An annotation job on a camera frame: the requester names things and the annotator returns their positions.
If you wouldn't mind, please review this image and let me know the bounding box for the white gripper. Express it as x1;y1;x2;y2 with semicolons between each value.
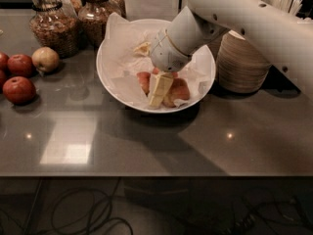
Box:
133;28;192;108

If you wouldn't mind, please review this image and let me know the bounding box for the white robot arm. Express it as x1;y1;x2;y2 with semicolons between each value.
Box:
149;0;313;108

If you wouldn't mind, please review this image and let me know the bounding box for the white bowl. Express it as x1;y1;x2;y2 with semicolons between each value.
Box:
95;18;217;115

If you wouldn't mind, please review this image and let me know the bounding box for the yellow-green apple on table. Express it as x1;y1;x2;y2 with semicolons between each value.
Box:
31;47;60;72

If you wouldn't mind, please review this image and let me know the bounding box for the back red apple on table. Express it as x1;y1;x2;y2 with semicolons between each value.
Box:
7;54;35;77

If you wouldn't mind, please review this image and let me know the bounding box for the red apple on table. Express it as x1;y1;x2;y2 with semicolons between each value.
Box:
7;54;35;77
2;76;36;105

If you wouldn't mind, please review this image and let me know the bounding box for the front red apple on table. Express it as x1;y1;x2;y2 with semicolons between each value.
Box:
2;76;36;105

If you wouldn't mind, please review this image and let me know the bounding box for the red apple at left edge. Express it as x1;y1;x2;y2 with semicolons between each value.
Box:
0;52;9;71

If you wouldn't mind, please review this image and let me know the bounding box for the white paper liner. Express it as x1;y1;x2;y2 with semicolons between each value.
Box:
100;12;213;111

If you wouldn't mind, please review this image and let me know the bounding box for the back stack of paper bowls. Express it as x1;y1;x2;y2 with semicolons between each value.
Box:
207;37;222;60

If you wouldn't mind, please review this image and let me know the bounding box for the stack of paper bowls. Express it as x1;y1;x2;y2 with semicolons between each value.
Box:
207;37;222;60
216;30;271;94

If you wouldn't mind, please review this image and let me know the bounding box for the right glass granola jar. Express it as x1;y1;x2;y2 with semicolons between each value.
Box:
78;0;121;47

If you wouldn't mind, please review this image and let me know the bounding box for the glass granola jar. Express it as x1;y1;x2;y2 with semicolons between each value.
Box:
29;0;79;58
78;0;121;47

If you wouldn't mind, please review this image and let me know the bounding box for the front stack of paper bowls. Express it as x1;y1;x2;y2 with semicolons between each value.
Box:
216;30;271;94

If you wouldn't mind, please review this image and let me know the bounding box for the left glass granola jar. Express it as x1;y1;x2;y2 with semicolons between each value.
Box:
29;0;79;58

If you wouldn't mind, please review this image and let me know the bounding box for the black floor cable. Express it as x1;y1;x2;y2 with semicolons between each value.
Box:
32;177;135;235

